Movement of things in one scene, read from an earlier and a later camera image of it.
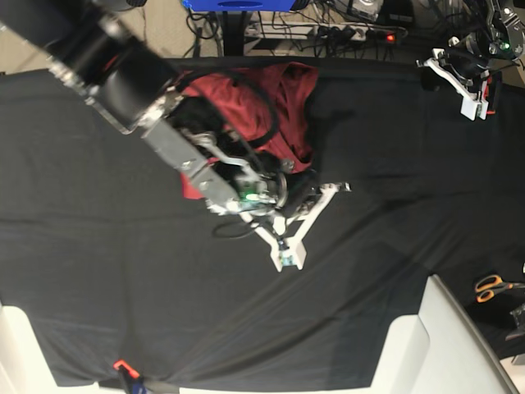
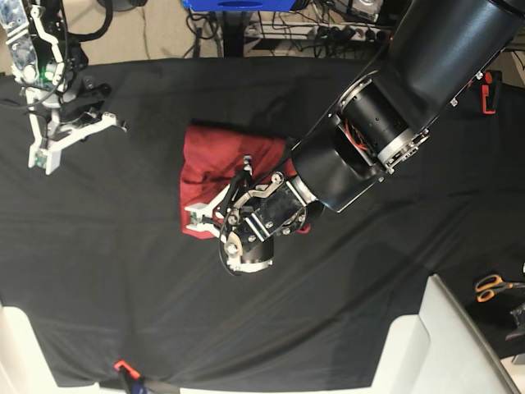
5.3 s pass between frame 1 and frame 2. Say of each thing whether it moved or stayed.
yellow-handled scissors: stayed
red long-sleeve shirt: moved
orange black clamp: stayed
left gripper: moved
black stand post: stayed
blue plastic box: stayed
